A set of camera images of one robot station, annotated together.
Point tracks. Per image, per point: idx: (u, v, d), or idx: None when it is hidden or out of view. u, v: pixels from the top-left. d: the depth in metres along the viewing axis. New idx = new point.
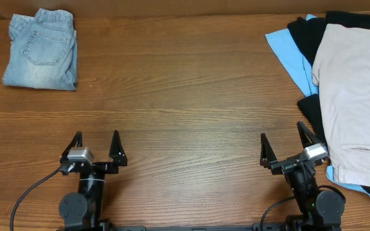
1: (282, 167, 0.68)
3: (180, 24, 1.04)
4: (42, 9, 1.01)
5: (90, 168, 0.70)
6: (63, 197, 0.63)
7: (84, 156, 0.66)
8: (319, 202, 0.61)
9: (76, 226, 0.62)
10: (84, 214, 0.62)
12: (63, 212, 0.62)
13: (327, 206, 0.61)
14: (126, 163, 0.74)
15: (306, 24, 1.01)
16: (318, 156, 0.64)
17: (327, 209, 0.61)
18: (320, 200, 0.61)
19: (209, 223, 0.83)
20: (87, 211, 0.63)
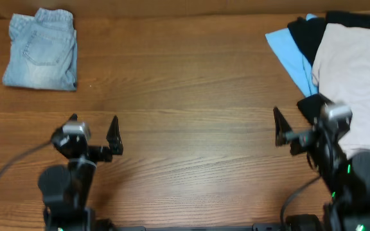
1: (299, 136, 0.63)
3: (180, 24, 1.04)
4: (42, 9, 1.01)
5: (85, 147, 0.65)
6: (42, 172, 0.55)
7: (82, 130, 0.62)
8: (356, 165, 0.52)
9: (57, 201, 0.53)
10: (66, 187, 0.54)
12: (43, 185, 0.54)
13: (369, 169, 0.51)
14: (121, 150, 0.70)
15: (306, 24, 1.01)
16: (340, 115, 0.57)
17: (368, 172, 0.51)
18: (357, 162, 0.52)
19: (209, 224, 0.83)
20: (69, 187, 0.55)
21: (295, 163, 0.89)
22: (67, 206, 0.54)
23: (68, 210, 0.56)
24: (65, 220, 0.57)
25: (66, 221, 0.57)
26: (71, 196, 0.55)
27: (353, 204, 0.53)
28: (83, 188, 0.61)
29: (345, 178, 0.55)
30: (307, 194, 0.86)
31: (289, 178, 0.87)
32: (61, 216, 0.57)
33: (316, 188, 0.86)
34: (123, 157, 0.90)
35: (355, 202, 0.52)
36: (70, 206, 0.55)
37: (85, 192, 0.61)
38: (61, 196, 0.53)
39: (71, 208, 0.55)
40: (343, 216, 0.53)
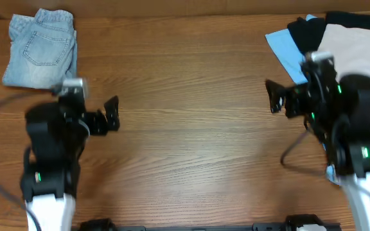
1: None
3: (180, 24, 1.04)
4: (42, 9, 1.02)
5: (80, 102, 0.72)
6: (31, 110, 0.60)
7: (81, 81, 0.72)
8: (347, 81, 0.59)
9: (41, 129, 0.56)
10: (53, 119, 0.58)
12: (30, 116, 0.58)
13: (358, 81, 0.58)
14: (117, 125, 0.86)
15: (306, 24, 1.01)
16: (322, 57, 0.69)
17: (359, 84, 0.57)
18: (347, 79, 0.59)
19: (210, 223, 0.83)
20: (56, 122, 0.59)
21: (295, 162, 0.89)
22: (51, 137, 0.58)
23: (51, 145, 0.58)
24: (45, 160, 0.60)
25: (45, 162, 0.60)
26: (56, 131, 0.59)
27: (350, 130, 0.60)
28: (69, 133, 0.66)
29: (340, 101, 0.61)
30: (307, 193, 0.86)
31: (289, 178, 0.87)
32: (43, 156, 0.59)
33: (316, 188, 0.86)
34: (123, 157, 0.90)
35: (352, 119, 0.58)
36: (53, 142, 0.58)
37: (69, 136, 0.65)
38: (48, 125, 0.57)
39: (53, 144, 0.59)
40: (348, 143, 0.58)
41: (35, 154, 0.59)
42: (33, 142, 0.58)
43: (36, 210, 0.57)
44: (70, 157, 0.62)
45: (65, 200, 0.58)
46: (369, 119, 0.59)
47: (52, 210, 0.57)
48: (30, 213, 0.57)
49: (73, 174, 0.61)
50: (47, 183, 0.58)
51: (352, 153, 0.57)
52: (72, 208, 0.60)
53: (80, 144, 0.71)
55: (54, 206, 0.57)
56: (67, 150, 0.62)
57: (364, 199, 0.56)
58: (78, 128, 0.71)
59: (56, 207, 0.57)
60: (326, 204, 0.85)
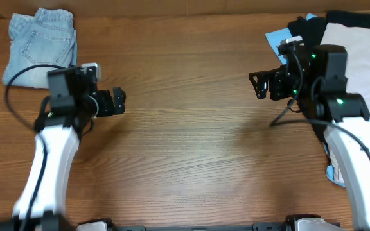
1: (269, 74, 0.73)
3: (180, 24, 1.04)
4: (42, 9, 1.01)
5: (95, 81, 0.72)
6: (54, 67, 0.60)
7: (97, 64, 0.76)
8: (317, 48, 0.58)
9: (58, 79, 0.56)
10: (69, 73, 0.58)
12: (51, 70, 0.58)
13: (327, 46, 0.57)
14: (123, 110, 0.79)
15: (306, 24, 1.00)
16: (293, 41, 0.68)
17: (327, 48, 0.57)
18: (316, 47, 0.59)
19: (209, 223, 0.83)
20: (73, 77, 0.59)
21: (295, 162, 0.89)
22: (65, 86, 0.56)
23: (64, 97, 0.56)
24: (58, 110, 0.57)
25: (58, 113, 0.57)
26: (72, 85, 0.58)
27: (325, 86, 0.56)
28: (83, 96, 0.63)
29: (313, 67, 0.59)
30: (307, 193, 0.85)
31: (288, 178, 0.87)
32: (56, 107, 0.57)
33: (316, 187, 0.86)
34: (123, 156, 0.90)
35: (326, 77, 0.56)
36: (67, 94, 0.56)
37: (84, 99, 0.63)
38: (65, 74, 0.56)
39: (67, 95, 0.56)
40: (325, 98, 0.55)
41: (50, 106, 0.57)
42: (49, 89, 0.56)
43: (47, 136, 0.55)
44: (81, 113, 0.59)
45: (69, 131, 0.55)
46: (340, 75, 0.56)
47: (58, 138, 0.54)
48: (38, 138, 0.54)
49: (80, 122, 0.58)
50: (56, 120, 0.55)
51: (329, 107, 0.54)
52: (76, 145, 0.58)
53: (92, 115, 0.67)
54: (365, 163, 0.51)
55: (60, 136, 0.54)
56: (78, 103, 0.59)
57: (343, 136, 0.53)
58: (93, 102, 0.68)
59: (61, 136, 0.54)
60: (326, 203, 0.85)
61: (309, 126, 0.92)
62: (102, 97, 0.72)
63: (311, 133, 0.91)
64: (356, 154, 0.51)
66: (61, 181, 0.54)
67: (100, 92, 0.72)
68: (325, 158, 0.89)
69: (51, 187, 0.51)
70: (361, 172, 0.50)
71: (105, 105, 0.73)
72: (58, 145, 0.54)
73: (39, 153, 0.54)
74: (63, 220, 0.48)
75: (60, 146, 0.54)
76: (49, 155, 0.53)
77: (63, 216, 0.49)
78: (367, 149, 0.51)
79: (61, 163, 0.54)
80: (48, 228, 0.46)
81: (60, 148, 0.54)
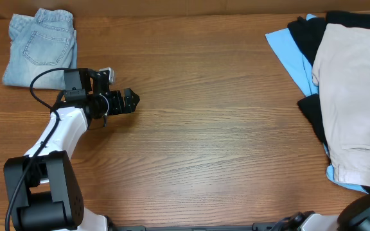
1: None
3: (180, 24, 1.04)
4: (42, 9, 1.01)
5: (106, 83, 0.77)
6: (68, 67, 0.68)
7: (110, 69, 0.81)
8: None
9: (72, 75, 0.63)
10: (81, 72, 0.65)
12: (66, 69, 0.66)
13: None
14: (133, 110, 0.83)
15: (306, 24, 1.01)
16: None
17: None
18: None
19: (209, 223, 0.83)
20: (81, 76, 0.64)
21: (295, 162, 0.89)
22: (79, 81, 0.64)
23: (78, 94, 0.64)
24: (72, 100, 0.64)
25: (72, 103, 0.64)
26: (85, 81, 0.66)
27: None
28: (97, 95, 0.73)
29: None
30: (307, 193, 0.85)
31: (288, 178, 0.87)
32: (70, 97, 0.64)
33: (316, 187, 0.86)
34: (123, 156, 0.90)
35: None
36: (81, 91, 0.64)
37: (96, 98, 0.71)
38: (79, 71, 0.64)
39: (80, 89, 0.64)
40: None
41: (65, 98, 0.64)
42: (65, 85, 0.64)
43: (60, 111, 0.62)
44: (90, 104, 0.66)
45: (80, 111, 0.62)
46: None
47: (70, 111, 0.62)
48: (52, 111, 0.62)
49: (91, 111, 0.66)
50: (69, 106, 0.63)
51: None
52: (84, 126, 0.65)
53: (103, 113, 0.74)
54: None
55: (73, 109, 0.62)
56: (90, 98, 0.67)
57: None
58: (105, 102, 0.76)
59: (74, 110, 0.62)
60: (326, 203, 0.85)
61: (309, 126, 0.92)
62: (114, 97, 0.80)
63: (311, 133, 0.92)
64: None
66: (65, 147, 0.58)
67: (111, 92, 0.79)
68: (325, 158, 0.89)
69: (59, 146, 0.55)
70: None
71: (116, 103, 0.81)
72: (70, 115, 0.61)
73: (51, 125, 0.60)
74: (67, 160, 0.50)
75: (73, 116, 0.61)
76: (59, 124, 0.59)
77: (67, 157, 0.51)
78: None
79: (69, 135, 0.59)
80: (54, 167, 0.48)
81: (70, 119, 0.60)
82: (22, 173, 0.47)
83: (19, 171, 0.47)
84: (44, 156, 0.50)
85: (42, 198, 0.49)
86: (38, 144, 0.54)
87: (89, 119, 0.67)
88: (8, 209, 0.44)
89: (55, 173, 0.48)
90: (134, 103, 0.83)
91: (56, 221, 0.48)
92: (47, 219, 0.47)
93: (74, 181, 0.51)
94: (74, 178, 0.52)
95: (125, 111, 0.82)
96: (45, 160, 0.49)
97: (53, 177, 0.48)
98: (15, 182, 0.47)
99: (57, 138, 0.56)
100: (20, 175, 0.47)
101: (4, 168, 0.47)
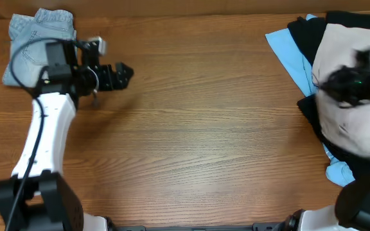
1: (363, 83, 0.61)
3: (180, 24, 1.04)
4: (42, 9, 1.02)
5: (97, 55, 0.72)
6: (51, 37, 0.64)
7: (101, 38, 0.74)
8: None
9: (56, 48, 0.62)
10: (66, 43, 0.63)
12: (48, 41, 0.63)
13: None
14: (126, 85, 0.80)
15: (306, 24, 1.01)
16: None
17: None
18: None
19: (209, 223, 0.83)
20: (65, 47, 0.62)
21: (295, 162, 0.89)
22: (63, 56, 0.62)
23: (61, 70, 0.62)
24: (56, 77, 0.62)
25: (55, 80, 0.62)
26: (69, 54, 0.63)
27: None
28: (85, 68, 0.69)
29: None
30: (307, 193, 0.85)
31: (288, 178, 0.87)
32: (53, 74, 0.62)
33: (316, 187, 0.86)
34: (123, 156, 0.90)
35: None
36: (65, 65, 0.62)
37: (83, 72, 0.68)
38: (61, 45, 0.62)
39: (63, 65, 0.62)
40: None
41: (47, 75, 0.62)
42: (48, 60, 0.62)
43: (42, 101, 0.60)
44: (76, 81, 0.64)
45: (66, 97, 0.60)
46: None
47: (56, 102, 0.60)
48: (36, 104, 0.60)
49: (78, 90, 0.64)
50: (54, 87, 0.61)
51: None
52: (72, 113, 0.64)
53: (91, 89, 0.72)
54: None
55: (58, 99, 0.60)
56: (76, 74, 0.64)
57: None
58: (94, 77, 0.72)
59: (59, 98, 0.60)
60: (327, 204, 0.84)
61: (309, 126, 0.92)
62: (104, 72, 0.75)
63: (311, 133, 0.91)
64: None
66: (58, 151, 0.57)
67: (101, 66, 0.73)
68: (325, 158, 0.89)
69: (50, 156, 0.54)
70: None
71: (106, 79, 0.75)
72: (56, 107, 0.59)
73: (36, 123, 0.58)
74: (61, 181, 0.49)
75: (59, 108, 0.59)
76: (45, 123, 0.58)
77: (60, 176, 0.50)
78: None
79: (58, 132, 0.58)
80: (47, 191, 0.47)
81: (56, 113, 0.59)
82: (13, 197, 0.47)
83: (9, 196, 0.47)
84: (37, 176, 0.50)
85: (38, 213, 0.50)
86: (28, 162, 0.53)
87: (76, 99, 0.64)
88: None
89: (49, 197, 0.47)
90: (126, 79, 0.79)
91: None
92: None
93: (69, 192, 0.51)
94: (68, 187, 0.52)
95: (117, 88, 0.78)
96: (39, 183, 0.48)
97: (47, 198, 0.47)
98: (8, 205, 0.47)
99: (47, 147, 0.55)
100: (11, 199, 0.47)
101: None
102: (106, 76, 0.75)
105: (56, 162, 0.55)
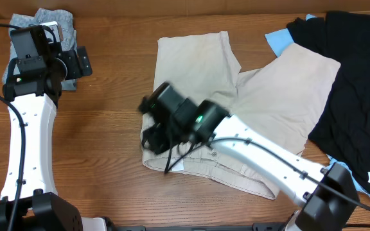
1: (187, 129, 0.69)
3: (180, 24, 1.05)
4: (42, 9, 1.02)
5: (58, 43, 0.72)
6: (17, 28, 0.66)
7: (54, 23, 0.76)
8: (163, 99, 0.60)
9: (25, 37, 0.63)
10: (36, 30, 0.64)
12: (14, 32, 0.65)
13: (173, 98, 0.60)
14: (92, 71, 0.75)
15: (306, 24, 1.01)
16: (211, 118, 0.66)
17: (174, 101, 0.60)
18: (165, 96, 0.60)
19: (209, 223, 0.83)
20: (33, 34, 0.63)
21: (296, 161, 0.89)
22: (34, 45, 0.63)
23: (33, 61, 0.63)
24: (28, 68, 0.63)
25: (27, 74, 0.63)
26: (40, 43, 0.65)
27: (180, 117, 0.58)
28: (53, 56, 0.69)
29: (181, 119, 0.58)
30: None
31: None
32: (26, 68, 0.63)
33: None
34: (123, 156, 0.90)
35: (193, 125, 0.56)
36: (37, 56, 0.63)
37: (52, 60, 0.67)
38: (30, 33, 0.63)
39: (35, 56, 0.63)
40: (187, 125, 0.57)
41: (20, 68, 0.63)
42: (18, 52, 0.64)
43: (16, 106, 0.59)
44: (53, 74, 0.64)
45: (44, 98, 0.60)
46: (183, 105, 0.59)
47: (36, 107, 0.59)
48: (12, 110, 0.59)
49: (54, 85, 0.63)
50: (27, 87, 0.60)
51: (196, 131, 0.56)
52: (53, 111, 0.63)
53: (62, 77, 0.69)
54: (259, 153, 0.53)
55: (36, 104, 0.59)
56: (49, 63, 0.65)
57: (227, 144, 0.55)
58: (60, 64, 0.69)
59: (37, 101, 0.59)
60: None
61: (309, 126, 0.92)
62: (70, 58, 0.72)
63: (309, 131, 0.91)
64: (245, 151, 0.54)
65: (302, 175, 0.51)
66: (46, 160, 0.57)
67: (65, 53, 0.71)
68: (325, 158, 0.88)
69: (38, 172, 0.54)
70: (259, 161, 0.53)
71: (71, 67, 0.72)
72: (35, 113, 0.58)
73: (18, 133, 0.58)
74: (55, 201, 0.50)
75: (39, 113, 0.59)
76: (27, 133, 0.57)
77: (55, 196, 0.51)
78: (250, 140, 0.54)
79: (42, 138, 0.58)
80: (41, 212, 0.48)
81: (36, 119, 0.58)
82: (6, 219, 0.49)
83: (3, 218, 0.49)
84: (31, 195, 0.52)
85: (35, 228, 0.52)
86: (16, 183, 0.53)
87: (53, 94, 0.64)
88: None
89: (44, 217, 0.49)
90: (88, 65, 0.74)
91: None
92: None
93: (62, 208, 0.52)
94: (61, 202, 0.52)
95: (81, 74, 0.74)
96: (33, 205, 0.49)
97: (42, 218, 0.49)
98: (5, 224, 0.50)
99: (35, 165, 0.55)
100: (5, 219, 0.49)
101: None
102: (69, 63, 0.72)
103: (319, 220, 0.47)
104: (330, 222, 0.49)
105: (45, 171, 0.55)
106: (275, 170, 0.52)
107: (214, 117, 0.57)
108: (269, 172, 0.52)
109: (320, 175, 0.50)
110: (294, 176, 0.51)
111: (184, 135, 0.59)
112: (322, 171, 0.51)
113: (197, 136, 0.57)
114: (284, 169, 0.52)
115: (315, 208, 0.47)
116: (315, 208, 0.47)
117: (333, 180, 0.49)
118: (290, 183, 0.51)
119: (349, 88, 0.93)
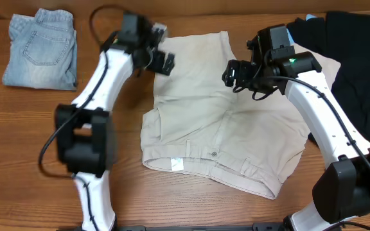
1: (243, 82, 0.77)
3: (180, 24, 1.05)
4: (43, 9, 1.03)
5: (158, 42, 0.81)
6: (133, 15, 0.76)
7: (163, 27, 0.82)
8: (274, 35, 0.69)
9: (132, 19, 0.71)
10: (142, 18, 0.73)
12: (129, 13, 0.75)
13: (284, 38, 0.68)
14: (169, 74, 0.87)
15: (306, 24, 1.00)
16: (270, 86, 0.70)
17: (282, 41, 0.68)
18: (275, 33, 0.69)
19: (209, 223, 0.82)
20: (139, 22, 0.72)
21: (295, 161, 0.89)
22: (135, 27, 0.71)
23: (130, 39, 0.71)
24: (123, 42, 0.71)
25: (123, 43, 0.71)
26: (142, 29, 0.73)
27: (276, 54, 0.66)
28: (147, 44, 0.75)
29: (277, 54, 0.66)
30: (307, 193, 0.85)
31: (288, 178, 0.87)
32: (123, 39, 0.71)
33: None
34: (123, 157, 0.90)
35: (283, 62, 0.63)
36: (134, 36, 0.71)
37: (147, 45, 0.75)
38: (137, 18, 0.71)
39: (135, 35, 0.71)
40: (277, 61, 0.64)
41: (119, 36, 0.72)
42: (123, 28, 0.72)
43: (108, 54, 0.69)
44: (140, 52, 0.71)
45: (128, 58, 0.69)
46: (286, 45, 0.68)
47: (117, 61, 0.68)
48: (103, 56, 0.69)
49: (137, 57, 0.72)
50: (119, 47, 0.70)
51: (282, 66, 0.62)
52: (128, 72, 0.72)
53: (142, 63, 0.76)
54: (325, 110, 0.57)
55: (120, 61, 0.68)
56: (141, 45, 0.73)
57: (300, 88, 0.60)
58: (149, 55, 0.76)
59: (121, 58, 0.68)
60: None
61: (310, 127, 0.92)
62: (157, 54, 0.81)
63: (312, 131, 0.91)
64: (313, 101, 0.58)
65: (349, 141, 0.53)
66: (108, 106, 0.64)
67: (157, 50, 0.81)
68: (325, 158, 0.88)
69: (105, 99, 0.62)
70: (322, 113, 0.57)
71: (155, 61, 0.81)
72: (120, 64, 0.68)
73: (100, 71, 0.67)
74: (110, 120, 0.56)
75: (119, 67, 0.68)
76: (108, 74, 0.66)
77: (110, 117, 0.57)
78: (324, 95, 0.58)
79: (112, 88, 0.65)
80: (97, 120, 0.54)
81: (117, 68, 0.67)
82: (69, 117, 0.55)
83: (68, 115, 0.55)
84: (92, 110, 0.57)
85: (81, 140, 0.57)
86: (86, 97, 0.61)
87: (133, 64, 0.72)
88: (46, 145, 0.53)
89: (96, 124, 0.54)
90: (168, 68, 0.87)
91: (91, 162, 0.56)
92: (85, 158, 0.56)
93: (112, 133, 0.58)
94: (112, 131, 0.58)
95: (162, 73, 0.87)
96: (92, 113, 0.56)
97: (96, 128, 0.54)
98: (63, 122, 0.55)
99: (105, 92, 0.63)
100: (67, 117, 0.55)
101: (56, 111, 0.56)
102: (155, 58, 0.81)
103: (343, 181, 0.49)
104: (351, 198, 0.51)
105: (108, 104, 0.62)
106: (329, 128, 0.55)
107: (305, 65, 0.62)
108: (324, 125, 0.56)
109: (366, 149, 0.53)
110: (342, 139, 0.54)
111: (269, 68, 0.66)
112: (369, 148, 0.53)
113: (280, 71, 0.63)
114: (336, 129, 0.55)
115: (343, 167, 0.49)
116: (345, 171, 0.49)
117: None
118: (335, 142, 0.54)
119: (350, 88, 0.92)
